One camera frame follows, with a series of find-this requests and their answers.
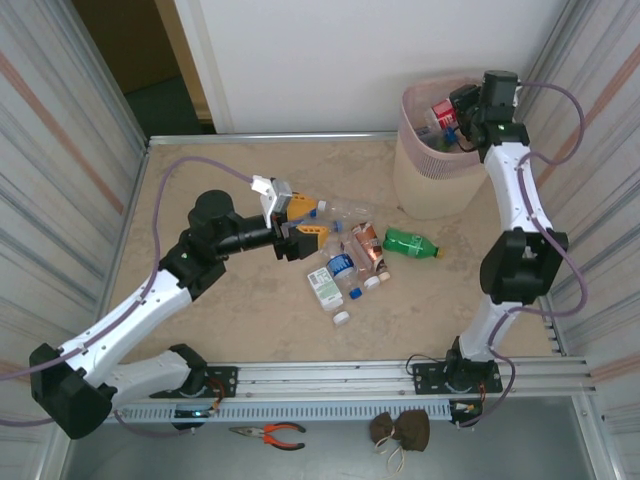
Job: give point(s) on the crinkled clear bottle white cap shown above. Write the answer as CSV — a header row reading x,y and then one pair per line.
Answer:
x,y
350,207

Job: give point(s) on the corrugated right side panel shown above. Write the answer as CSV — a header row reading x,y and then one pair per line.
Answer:
x,y
600,200

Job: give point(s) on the aluminium table side rail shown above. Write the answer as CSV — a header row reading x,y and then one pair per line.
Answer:
x,y
555,330
127,240

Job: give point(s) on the clear bottle blue label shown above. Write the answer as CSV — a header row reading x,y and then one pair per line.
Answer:
x,y
341,265

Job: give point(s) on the corrugated panel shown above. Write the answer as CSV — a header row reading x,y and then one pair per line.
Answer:
x,y
50,150
600,200

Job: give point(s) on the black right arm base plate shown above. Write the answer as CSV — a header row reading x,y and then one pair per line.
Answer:
x,y
425,375

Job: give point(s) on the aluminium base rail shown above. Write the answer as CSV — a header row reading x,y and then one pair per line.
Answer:
x,y
325,375

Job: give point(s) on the aluminium frame post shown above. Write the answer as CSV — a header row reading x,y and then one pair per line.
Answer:
x,y
100,65
550,40

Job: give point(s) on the copper brown label bottle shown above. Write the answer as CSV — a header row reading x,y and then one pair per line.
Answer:
x,y
369,245

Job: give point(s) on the bluish clear bottle blue cap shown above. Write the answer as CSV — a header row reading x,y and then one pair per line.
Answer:
x,y
336,226

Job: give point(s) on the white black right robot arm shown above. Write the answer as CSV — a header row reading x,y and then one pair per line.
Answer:
x,y
520,200

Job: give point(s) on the corrugated left side panel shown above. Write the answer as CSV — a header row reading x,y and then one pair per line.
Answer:
x,y
50,150

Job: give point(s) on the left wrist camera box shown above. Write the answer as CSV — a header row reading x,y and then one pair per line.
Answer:
x,y
272,197

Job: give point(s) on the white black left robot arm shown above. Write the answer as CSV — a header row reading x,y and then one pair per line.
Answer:
x,y
125,310

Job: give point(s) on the white door frame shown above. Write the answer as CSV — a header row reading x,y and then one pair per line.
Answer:
x,y
200,60

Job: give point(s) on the aluminium table edge rail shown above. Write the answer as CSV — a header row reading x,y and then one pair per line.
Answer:
x,y
275,136

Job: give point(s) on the red label bottle red cap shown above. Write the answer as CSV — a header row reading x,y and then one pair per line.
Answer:
x,y
442,112

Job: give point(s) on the brown cloth pouch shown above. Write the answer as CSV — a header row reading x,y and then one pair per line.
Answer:
x,y
405,430

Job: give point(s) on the white green label bottle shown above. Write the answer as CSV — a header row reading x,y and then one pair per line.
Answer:
x,y
324,287

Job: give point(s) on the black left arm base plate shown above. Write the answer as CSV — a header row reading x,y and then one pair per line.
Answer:
x,y
225,377

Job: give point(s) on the green bottle yellow cap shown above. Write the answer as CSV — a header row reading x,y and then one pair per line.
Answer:
x,y
442,145
407,242

